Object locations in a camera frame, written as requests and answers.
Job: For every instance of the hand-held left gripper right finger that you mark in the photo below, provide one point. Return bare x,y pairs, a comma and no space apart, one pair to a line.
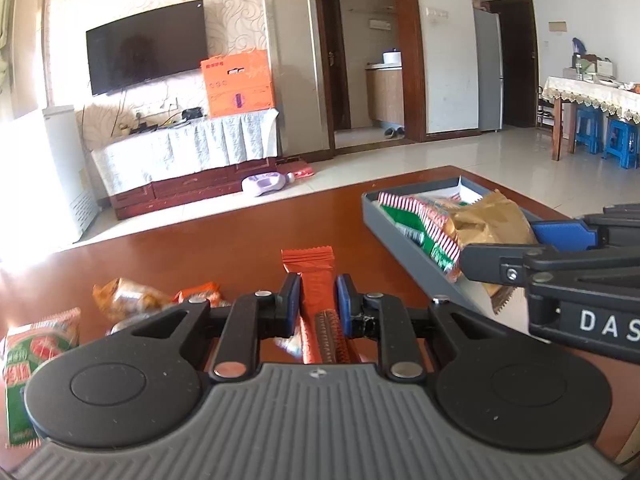
345,305

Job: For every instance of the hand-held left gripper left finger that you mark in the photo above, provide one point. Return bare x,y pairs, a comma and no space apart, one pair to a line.
291,305

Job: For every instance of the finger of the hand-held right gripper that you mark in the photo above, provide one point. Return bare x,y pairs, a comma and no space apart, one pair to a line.
562,235
495,262

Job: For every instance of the orange snack bar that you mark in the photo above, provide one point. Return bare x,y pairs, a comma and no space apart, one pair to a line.
315,285

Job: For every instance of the gold brown snack packet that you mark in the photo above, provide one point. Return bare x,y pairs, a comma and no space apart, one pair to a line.
490,220

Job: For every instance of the grey tray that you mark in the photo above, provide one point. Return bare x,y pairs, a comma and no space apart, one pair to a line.
395,247

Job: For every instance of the large green shrimp chips bag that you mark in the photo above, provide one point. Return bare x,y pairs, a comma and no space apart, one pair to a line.
40,355

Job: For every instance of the white snack packet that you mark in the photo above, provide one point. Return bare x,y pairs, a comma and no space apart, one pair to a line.
290,347

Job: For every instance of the green striped snack packet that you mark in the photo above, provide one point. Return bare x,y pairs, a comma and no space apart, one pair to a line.
440,240
400,212

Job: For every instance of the small orange snack packet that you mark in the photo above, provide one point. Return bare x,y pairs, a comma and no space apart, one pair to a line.
202,292

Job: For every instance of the blue plastic stool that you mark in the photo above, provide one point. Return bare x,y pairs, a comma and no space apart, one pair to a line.
589,127
622,142

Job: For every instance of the red flat floor item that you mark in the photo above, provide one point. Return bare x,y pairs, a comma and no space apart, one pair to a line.
300,170

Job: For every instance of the dining table with lace cloth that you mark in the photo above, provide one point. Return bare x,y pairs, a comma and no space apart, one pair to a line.
590,92

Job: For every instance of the wooden television cabinet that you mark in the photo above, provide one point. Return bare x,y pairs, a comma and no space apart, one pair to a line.
200,187

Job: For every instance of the amber snack packet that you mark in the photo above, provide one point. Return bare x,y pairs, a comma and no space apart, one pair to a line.
130,300

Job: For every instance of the pair of slippers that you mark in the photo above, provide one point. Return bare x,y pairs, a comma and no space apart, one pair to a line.
394,133

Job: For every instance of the boxes on dining table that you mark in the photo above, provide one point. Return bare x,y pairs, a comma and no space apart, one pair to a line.
595,67

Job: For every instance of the dark wooden door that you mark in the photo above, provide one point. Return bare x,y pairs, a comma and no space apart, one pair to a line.
520,60

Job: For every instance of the grey refrigerator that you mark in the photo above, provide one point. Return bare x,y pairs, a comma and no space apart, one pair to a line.
487,70

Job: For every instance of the white cabinet cloth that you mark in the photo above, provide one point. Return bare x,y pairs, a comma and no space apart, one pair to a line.
185,150

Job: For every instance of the wooden kitchen cabinet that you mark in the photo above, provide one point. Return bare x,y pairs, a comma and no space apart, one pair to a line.
384,95

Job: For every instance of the black device on cabinet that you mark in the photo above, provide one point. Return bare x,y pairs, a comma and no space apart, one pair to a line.
192,113

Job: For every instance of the orange cardboard box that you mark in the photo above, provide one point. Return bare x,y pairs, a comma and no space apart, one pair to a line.
239,85

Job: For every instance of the white pot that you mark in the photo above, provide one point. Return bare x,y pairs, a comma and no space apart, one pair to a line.
392,57

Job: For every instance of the white appliance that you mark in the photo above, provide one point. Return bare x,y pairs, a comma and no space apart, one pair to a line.
40,175

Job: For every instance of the black flat television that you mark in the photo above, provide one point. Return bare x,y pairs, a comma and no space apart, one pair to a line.
147,47

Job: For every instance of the curtain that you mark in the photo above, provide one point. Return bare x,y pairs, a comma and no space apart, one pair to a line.
7,20

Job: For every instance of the wall switch panel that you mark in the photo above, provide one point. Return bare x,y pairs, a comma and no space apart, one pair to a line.
436,12

